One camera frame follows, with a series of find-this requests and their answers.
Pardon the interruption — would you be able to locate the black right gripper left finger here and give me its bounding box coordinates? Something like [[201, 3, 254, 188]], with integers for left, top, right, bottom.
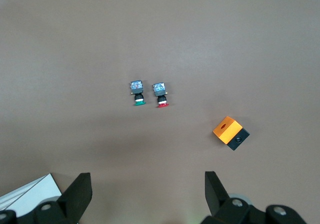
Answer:
[[0, 173, 93, 224]]

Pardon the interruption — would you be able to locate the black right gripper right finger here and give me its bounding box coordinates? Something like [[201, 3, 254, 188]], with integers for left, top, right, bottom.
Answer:
[[201, 171, 308, 224]]

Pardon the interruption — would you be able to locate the red push button switch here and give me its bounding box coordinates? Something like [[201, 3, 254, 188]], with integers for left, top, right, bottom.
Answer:
[[152, 82, 170, 109]]

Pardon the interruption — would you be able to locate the white drawer cabinet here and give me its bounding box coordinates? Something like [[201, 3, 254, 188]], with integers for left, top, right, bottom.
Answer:
[[0, 173, 62, 217]]

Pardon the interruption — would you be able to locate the brown table cover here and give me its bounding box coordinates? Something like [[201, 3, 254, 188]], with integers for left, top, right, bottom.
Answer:
[[0, 0, 320, 224]]

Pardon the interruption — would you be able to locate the orange black button enclosure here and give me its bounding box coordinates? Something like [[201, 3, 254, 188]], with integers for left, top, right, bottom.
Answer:
[[212, 116, 251, 152]]

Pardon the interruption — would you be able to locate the green push button switch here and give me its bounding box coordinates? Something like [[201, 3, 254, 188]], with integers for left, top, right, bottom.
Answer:
[[129, 80, 146, 107]]

